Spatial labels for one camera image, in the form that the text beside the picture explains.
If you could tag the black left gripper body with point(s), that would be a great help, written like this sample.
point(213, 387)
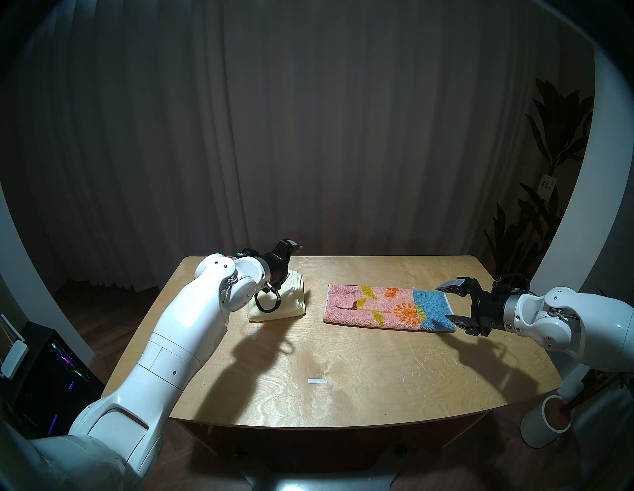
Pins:
point(278, 265)

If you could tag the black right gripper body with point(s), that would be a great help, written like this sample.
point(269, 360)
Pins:
point(490, 312)

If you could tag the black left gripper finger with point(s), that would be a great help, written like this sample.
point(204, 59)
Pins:
point(295, 246)

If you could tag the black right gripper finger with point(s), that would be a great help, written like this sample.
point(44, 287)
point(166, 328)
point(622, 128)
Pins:
point(468, 324)
point(454, 287)

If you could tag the cream terry towel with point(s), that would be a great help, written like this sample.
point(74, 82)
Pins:
point(290, 307)

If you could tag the pink blue sun-print towel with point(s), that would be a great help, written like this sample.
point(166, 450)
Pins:
point(386, 309)

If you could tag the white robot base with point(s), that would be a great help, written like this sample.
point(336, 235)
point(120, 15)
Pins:
point(317, 484)

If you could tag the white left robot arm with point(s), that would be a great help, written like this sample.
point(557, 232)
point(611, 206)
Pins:
point(163, 356)

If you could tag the grey pleated curtain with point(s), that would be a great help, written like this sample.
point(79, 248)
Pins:
point(297, 123)

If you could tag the white round plant pot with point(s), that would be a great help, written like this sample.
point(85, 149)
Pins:
point(537, 428)

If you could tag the white plant tag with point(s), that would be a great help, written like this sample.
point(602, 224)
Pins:
point(546, 187)

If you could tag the tall dark leafy plant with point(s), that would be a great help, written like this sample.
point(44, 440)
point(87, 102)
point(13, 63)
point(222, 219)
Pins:
point(559, 123)

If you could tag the black computer case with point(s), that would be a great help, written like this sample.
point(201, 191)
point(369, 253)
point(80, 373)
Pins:
point(54, 386)

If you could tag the white router box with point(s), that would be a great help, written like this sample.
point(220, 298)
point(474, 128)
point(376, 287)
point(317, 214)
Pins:
point(14, 359)

